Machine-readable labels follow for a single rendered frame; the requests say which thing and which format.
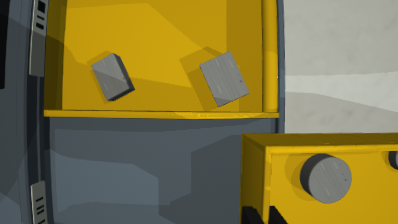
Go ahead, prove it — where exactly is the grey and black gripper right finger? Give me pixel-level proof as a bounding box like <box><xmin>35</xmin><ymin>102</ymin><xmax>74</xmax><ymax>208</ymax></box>
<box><xmin>268</xmin><ymin>206</ymin><xmax>288</xmax><ymax>224</ymax></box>

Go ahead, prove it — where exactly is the yellow open-front bin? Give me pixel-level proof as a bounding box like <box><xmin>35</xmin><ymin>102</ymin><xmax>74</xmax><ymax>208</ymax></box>
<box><xmin>239</xmin><ymin>133</ymin><xmax>398</xmax><ymax>224</ymax></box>
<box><xmin>44</xmin><ymin>0</ymin><xmax>278</xmax><ymax>119</ymax></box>

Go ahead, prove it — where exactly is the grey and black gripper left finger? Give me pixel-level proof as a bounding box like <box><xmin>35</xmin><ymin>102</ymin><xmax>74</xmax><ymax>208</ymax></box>
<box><xmin>241</xmin><ymin>206</ymin><xmax>265</xmax><ymax>224</ymax></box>

